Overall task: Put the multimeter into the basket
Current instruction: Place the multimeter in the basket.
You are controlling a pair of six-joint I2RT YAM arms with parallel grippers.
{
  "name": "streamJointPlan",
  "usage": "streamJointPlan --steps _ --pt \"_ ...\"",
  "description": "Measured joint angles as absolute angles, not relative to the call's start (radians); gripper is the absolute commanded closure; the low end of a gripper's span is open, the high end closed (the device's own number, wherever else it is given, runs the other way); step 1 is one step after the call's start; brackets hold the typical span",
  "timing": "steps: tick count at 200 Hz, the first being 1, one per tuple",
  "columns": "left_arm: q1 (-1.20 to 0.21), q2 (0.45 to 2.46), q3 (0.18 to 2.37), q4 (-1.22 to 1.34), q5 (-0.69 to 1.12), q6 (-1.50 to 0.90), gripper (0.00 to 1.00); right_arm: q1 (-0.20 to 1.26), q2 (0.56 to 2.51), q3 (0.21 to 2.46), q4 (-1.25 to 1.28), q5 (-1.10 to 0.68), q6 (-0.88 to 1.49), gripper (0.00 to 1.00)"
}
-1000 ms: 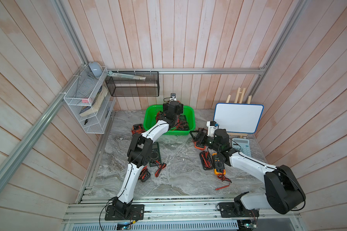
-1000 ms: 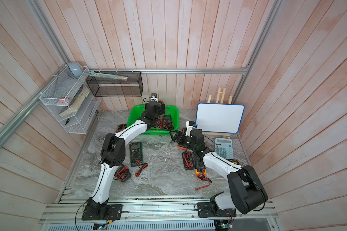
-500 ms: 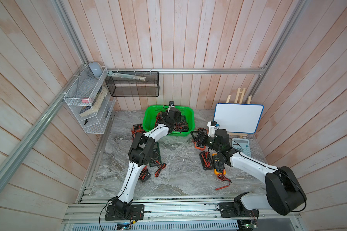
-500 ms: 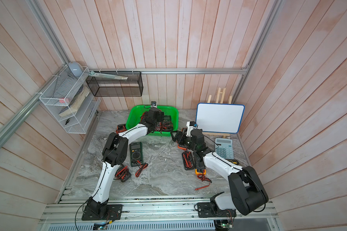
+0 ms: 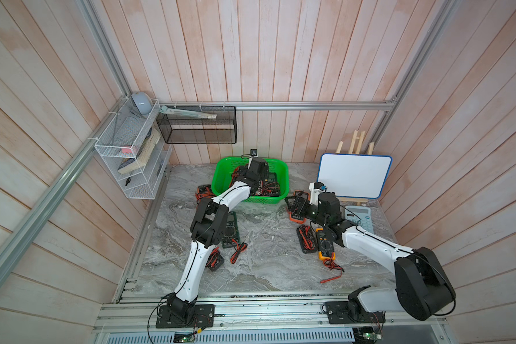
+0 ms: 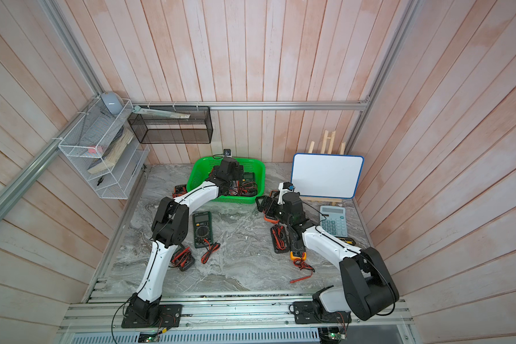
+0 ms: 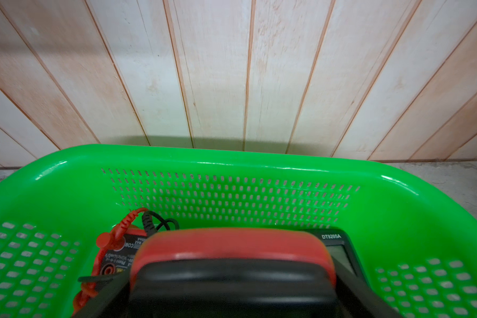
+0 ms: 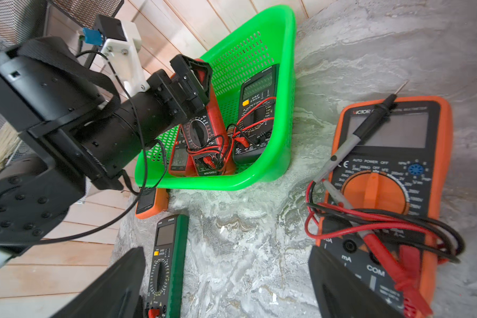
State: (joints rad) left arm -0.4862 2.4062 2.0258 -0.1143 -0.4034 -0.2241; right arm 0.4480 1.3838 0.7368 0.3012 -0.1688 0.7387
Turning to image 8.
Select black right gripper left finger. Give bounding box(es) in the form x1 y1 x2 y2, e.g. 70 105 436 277
53 247 146 317

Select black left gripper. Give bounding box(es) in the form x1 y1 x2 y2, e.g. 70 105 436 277
75 54 213 187

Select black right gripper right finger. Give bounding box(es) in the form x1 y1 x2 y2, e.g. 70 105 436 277
308 246 403 317

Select dark green multimeter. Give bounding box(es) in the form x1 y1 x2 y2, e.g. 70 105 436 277
144 214 189 317
232 64 279 165

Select red clamp multimeter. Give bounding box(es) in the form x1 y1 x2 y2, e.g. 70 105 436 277
168 58 237 178

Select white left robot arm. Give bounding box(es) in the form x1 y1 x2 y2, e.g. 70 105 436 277
0 37 213 268

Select green plastic basket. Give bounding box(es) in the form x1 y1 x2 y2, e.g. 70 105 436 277
134 5 297 191

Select orange multimeter at left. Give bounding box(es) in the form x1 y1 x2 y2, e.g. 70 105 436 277
135 188 169 219

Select orange Victor multimeter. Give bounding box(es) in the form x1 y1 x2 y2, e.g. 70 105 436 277
306 94 465 317

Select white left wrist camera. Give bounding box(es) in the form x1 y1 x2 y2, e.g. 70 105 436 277
83 15 150 96

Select black mesh wall basket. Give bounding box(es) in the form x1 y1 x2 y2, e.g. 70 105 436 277
0 1 124 50

